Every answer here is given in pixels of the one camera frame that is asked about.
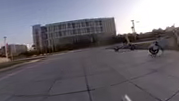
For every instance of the grey paved slab plaza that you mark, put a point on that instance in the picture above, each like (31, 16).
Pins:
(90, 73)

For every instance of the large glass-fronted building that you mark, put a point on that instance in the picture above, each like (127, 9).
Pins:
(75, 32)

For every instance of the parked dark motorcycle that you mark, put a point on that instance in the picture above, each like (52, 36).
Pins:
(125, 46)

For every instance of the tall light pole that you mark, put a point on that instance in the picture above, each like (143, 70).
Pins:
(133, 26)

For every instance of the parked bicycle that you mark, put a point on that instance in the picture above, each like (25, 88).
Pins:
(159, 46)

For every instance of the row of dark trees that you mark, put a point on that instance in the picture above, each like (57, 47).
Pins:
(162, 32)

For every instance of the low grey building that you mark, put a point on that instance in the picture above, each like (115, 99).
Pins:
(15, 49)

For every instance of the street lamp pole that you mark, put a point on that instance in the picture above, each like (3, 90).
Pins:
(6, 47)

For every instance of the raised grey kerb strip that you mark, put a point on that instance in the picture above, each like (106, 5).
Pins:
(2, 67)

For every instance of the low concrete wall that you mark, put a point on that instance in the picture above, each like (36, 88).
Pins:
(177, 42)

